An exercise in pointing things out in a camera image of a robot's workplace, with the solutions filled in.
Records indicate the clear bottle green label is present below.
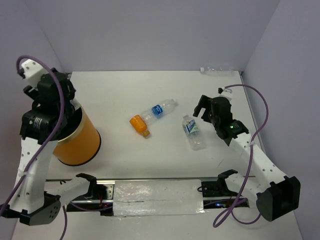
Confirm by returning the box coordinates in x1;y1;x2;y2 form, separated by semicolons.
182;115;206;151

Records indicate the clear unlabelled bottle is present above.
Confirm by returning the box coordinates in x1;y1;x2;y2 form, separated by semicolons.
199;65;234;77

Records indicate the clear bottle blue label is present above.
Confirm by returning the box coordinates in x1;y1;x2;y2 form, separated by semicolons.
140;99;178;126

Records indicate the orange juice bottle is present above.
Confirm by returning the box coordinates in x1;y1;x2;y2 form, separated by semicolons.
129;115;150;138

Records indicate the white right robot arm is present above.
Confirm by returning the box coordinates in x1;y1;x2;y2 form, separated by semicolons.
193;95;301;222

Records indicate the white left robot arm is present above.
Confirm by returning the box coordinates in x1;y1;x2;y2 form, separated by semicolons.
0;72;102;226

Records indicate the orange cylindrical bin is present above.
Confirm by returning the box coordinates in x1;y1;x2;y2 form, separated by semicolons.
53;107;102;167

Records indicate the silver foil tape patch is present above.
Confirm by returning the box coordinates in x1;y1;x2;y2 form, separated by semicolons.
112;179;205;217

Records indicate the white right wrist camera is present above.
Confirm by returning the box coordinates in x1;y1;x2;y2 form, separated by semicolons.
218;87;233;101

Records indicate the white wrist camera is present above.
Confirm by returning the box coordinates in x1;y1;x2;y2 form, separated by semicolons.
218;87;233;101
18;59;47;88

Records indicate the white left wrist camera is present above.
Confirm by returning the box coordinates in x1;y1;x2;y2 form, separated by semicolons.
18;59;47;88

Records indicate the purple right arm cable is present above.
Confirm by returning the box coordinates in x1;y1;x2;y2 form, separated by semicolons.
212;84;270;228

